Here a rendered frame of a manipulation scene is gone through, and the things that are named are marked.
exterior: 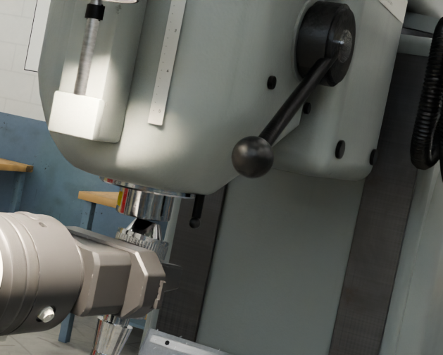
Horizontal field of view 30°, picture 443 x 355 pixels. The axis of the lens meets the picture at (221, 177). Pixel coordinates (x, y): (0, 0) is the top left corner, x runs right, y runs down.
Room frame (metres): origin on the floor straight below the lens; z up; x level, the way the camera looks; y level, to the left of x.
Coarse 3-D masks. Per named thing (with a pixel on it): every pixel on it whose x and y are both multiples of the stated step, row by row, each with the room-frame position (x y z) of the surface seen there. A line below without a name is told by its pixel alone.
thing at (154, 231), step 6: (132, 222) 0.71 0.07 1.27; (138, 222) 0.71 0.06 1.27; (144, 222) 0.71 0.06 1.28; (150, 222) 0.71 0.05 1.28; (126, 228) 0.71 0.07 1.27; (132, 228) 0.71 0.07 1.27; (138, 228) 0.70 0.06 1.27; (144, 228) 0.70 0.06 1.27; (150, 228) 0.71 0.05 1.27; (156, 228) 0.71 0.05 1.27; (144, 234) 0.70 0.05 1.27; (150, 234) 0.70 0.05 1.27; (156, 234) 0.71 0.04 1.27; (162, 240) 0.71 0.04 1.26
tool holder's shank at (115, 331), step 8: (104, 320) 0.70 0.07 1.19; (112, 320) 0.70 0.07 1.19; (120, 320) 0.70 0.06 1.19; (128, 320) 0.70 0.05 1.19; (96, 328) 0.70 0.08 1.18; (104, 328) 0.69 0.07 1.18; (112, 328) 0.69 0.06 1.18; (120, 328) 0.69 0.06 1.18; (128, 328) 0.70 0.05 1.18; (96, 336) 0.70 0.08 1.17; (104, 336) 0.69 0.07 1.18; (112, 336) 0.69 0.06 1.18; (120, 336) 0.70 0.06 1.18; (128, 336) 0.71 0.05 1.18; (96, 344) 0.70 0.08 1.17; (104, 344) 0.69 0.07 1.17; (112, 344) 0.69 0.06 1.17; (120, 344) 0.70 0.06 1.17; (96, 352) 0.70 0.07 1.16; (104, 352) 0.69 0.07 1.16; (112, 352) 0.70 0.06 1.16
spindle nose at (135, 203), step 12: (132, 192) 0.69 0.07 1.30; (144, 192) 0.69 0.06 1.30; (120, 204) 0.70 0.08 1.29; (132, 204) 0.69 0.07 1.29; (144, 204) 0.69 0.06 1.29; (156, 204) 0.69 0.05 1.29; (168, 204) 0.70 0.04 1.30; (132, 216) 0.69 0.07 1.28; (144, 216) 0.69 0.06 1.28; (156, 216) 0.69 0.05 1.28; (168, 216) 0.71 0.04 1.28
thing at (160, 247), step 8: (120, 232) 0.70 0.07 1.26; (128, 232) 0.70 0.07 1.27; (136, 232) 0.70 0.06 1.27; (128, 240) 0.70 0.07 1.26; (136, 240) 0.69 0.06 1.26; (144, 240) 0.69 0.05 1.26; (152, 240) 0.70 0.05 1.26; (160, 240) 0.70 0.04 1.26; (152, 248) 0.70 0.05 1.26; (160, 248) 0.70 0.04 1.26; (160, 256) 0.70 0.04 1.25
